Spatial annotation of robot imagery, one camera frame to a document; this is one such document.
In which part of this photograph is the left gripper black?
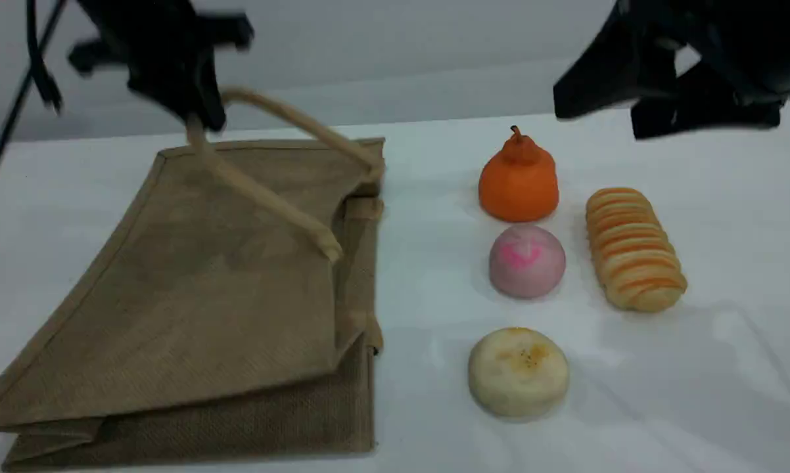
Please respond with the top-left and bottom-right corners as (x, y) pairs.
(68, 0), (254, 132)

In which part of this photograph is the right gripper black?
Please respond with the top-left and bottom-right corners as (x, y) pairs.
(553, 0), (790, 140)

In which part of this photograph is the brown jute tote bag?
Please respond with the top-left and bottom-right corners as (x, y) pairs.
(0, 89), (388, 470)

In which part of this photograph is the pale round egg yolk pastry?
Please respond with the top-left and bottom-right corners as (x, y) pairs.
(467, 327), (570, 419)

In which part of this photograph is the orange pear-shaped pastry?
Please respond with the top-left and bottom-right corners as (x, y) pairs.
(478, 125), (560, 223)

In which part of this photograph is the striped long bread roll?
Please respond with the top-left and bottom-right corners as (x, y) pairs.
(586, 187), (688, 313)

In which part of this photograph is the pink round bun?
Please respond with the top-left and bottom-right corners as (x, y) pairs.
(488, 225), (567, 300)

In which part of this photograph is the thick black cable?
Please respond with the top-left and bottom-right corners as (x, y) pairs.
(26, 0), (64, 114)

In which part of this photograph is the thin black cable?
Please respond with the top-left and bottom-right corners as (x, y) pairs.
(0, 0), (68, 224)

